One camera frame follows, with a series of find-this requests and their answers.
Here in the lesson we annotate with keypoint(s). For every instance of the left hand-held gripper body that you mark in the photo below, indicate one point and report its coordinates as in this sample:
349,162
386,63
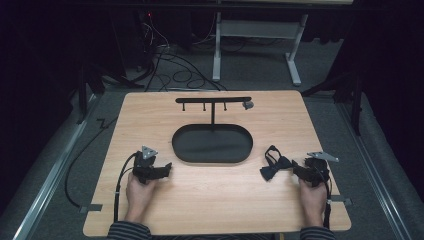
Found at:
144,165

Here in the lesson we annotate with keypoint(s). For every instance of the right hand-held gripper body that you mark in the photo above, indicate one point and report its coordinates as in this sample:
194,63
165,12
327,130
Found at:
316,170

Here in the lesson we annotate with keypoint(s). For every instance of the black bow tie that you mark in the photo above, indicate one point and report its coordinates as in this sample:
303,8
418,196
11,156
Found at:
275,165

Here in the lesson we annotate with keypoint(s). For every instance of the person's right hand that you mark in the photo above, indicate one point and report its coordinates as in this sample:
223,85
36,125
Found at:
311,201

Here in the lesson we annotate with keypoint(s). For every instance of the person's left hand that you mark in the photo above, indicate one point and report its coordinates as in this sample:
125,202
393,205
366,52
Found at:
139,196

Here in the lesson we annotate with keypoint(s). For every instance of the black hanger stand with tray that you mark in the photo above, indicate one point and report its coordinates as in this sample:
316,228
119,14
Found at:
212,144

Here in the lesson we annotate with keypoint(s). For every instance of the black tripod stand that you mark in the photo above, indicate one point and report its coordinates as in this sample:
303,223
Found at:
356,100
83,93

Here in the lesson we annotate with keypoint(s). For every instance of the small grey clip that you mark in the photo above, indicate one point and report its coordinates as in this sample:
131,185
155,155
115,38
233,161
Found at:
248,105

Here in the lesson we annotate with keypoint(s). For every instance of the grey table clamp bracket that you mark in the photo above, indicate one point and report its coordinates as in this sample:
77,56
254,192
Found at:
340,200
90,208

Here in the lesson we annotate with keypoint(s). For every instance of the aluminium floor rail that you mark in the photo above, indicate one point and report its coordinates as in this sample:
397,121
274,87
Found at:
50,186
376,180

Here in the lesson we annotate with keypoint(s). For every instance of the white metal stand frame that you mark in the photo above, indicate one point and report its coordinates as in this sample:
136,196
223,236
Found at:
217,53

